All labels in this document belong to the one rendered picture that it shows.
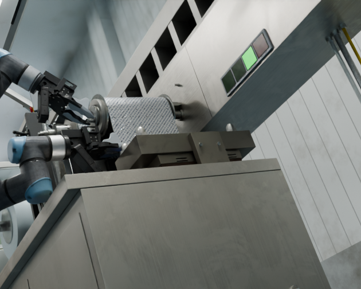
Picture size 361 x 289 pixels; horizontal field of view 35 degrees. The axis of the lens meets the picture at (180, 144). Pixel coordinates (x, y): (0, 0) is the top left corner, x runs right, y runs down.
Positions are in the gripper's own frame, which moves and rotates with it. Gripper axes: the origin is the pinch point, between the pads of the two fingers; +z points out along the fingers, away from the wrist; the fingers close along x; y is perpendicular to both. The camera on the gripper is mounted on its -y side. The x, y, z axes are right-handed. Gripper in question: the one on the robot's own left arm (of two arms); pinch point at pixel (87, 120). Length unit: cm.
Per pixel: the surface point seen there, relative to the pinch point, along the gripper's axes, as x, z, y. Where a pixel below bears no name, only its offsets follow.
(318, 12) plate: -67, 36, 19
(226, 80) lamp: -28.2, 29.9, 20.5
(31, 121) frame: 27.9, -17.0, 8.1
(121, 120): -5.4, 9.0, 2.8
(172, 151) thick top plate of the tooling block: -25.2, 24.2, -13.2
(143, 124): -5.4, 15.8, 6.6
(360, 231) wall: 98, 180, 115
